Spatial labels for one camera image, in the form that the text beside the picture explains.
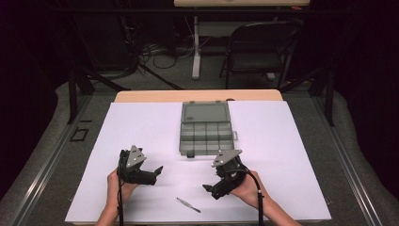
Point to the black metal frame stand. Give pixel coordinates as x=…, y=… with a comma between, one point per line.
x=72, y=94
x=328, y=94

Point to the metal floor rail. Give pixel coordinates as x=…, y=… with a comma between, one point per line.
x=50, y=160
x=348, y=160

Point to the light desk top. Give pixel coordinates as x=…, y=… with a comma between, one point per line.
x=241, y=3

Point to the person's right hand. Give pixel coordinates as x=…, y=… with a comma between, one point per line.
x=251, y=191

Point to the white desk leg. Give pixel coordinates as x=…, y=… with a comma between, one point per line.
x=196, y=53

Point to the metal tweezers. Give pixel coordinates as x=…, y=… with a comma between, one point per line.
x=188, y=204

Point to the black folding chair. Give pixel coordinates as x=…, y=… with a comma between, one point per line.
x=257, y=59

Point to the transparent plastic compartment box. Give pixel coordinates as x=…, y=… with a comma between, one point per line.
x=205, y=135

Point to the person's left hand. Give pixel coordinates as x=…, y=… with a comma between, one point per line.
x=120, y=193

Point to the small white adapter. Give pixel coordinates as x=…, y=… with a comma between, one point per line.
x=270, y=76

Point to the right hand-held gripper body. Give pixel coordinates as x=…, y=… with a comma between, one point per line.
x=230, y=169

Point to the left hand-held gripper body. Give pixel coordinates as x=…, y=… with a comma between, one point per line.
x=135, y=163

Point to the wooden table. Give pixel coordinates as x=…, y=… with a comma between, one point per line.
x=150, y=95

